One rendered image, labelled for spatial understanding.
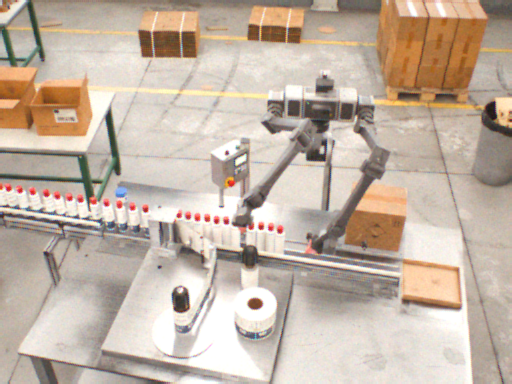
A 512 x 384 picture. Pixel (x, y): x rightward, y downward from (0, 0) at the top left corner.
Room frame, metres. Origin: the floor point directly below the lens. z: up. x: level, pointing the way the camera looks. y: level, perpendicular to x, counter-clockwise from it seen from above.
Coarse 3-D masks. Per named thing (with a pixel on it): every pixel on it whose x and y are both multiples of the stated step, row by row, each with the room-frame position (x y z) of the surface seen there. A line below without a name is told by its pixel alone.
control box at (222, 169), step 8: (232, 144) 2.47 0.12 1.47; (216, 152) 2.40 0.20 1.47; (224, 152) 2.41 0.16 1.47; (232, 152) 2.41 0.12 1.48; (240, 152) 2.42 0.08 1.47; (216, 160) 2.37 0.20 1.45; (224, 160) 2.35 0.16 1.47; (232, 160) 2.38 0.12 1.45; (216, 168) 2.37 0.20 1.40; (224, 168) 2.34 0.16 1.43; (232, 168) 2.38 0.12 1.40; (216, 176) 2.38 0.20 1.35; (224, 176) 2.34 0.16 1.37; (232, 176) 2.37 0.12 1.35; (240, 176) 2.41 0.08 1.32; (216, 184) 2.38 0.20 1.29; (224, 184) 2.34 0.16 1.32
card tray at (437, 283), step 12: (408, 264) 2.27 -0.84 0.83; (420, 264) 2.26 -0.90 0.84; (432, 264) 2.25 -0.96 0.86; (444, 264) 2.24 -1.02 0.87; (408, 276) 2.18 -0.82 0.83; (420, 276) 2.18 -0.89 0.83; (432, 276) 2.19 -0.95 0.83; (444, 276) 2.19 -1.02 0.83; (456, 276) 2.19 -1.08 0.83; (408, 288) 2.10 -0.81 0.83; (420, 288) 2.10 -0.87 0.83; (432, 288) 2.10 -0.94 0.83; (444, 288) 2.10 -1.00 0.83; (456, 288) 2.10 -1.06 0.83; (420, 300) 2.01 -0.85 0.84; (432, 300) 2.00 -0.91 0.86; (444, 300) 1.99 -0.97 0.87; (456, 300) 2.02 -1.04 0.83
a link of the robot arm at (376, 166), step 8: (360, 120) 2.70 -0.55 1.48; (360, 128) 2.64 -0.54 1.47; (368, 128) 2.63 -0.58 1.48; (376, 128) 2.68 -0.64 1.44; (368, 136) 2.54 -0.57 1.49; (376, 136) 2.54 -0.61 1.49; (368, 144) 2.48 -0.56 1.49; (376, 144) 2.37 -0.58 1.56; (376, 152) 2.33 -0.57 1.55; (384, 152) 2.34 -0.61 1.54; (376, 160) 2.31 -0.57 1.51; (384, 160) 2.31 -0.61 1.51; (368, 168) 2.29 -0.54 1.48; (376, 168) 2.29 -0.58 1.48
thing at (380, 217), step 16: (368, 192) 2.54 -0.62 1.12; (384, 192) 2.54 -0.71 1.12; (400, 192) 2.54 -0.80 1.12; (368, 208) 2.41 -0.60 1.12; (384, 208) 2.41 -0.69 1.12; (400, 208) 2.41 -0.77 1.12; (352, 224) 2.40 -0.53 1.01; (368, 224) 2.38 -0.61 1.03; (384, 224) 2.37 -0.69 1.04; (400, 224) 2.35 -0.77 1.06; (352, 240) 2.39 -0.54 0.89; (368, 240) 2.38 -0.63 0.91; (384, 240) 2.36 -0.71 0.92; (400, 240) 2.35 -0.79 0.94
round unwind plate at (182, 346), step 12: (168, 312) 1.87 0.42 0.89; (204, 312) 1.88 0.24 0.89; (156, 324) 1.80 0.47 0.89; (168, 324) 1.80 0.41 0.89; (204, 324) 1.80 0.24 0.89; (156, 336) 1.73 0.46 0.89; (168, 336) 1.73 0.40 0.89; (192, 336) 1.73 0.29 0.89; (204, 336) 1.73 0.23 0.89; (168, 348) 1.66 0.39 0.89; (180, 348) 1.66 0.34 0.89; (192, 348) 1.67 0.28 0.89; (204, 348) 1.67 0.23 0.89
